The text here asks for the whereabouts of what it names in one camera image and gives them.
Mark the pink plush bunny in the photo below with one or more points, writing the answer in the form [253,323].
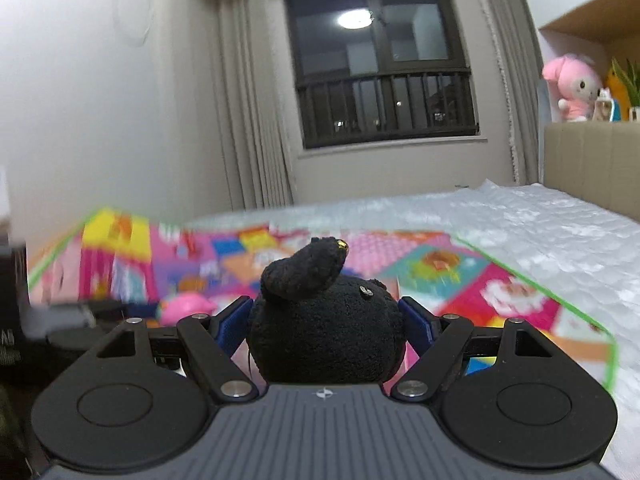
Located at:
[575,87]

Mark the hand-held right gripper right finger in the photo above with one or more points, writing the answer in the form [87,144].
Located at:
[417,327]

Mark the yellow plush toy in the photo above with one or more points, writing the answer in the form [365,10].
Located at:
[616,90]

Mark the beige curtain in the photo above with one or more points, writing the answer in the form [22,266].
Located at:
[250,110]
[510,85]

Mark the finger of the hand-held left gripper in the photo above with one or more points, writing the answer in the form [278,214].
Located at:
[60,317]

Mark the pale blue board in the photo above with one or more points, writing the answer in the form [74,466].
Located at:
[543,105]

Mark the wooden wall shelf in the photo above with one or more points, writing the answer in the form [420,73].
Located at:
[595,15]

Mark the colourful cartoon play mat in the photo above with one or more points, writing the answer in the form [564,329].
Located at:
[500,300]

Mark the black plush doll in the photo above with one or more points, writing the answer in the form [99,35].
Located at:
[325,325]

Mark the small pink toy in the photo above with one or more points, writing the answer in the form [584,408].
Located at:
[185,310]

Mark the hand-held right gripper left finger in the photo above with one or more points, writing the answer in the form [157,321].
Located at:
[232,327]

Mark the beige padded headboard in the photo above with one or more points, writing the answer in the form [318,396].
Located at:
[590,170]

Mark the green potted plant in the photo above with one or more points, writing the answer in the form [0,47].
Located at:
[631,80]

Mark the dark barred window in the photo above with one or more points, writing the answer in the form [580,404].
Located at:
[380,85]

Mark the white bubble-textured bed cover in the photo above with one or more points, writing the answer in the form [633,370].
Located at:
[550,240]

